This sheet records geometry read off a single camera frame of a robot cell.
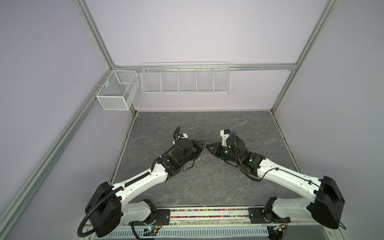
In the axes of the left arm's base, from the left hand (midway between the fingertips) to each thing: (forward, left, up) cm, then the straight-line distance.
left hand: (208, 144), depth 75 cm
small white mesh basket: (+47, +57, +1) cm, 74 cm away
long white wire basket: (+47, +10, +8) cm, 49 cm away
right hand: (-1, +2, 0) cm, 2 cm away
